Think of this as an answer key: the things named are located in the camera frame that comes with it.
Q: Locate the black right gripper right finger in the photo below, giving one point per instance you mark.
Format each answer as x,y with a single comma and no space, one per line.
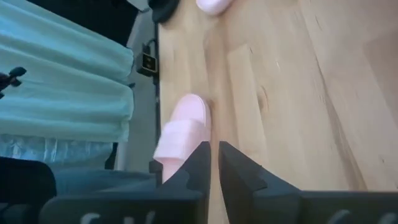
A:
248,199

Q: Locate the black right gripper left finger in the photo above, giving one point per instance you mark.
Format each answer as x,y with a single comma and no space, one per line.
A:
186,199

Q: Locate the pink slide sandal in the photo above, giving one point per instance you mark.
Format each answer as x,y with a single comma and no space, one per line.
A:
213,6
189,124

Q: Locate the black slide sandal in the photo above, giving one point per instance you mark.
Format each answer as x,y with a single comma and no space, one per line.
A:
163,11

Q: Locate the black table edge bar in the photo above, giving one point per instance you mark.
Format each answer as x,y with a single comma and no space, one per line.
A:
157,93

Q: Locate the black padded seat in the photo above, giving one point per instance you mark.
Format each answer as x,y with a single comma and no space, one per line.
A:
25,186

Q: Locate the light green curtain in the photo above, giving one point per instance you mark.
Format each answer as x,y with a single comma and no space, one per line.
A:
62,93

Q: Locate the black table-level camera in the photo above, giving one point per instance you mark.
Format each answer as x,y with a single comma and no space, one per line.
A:
147,62

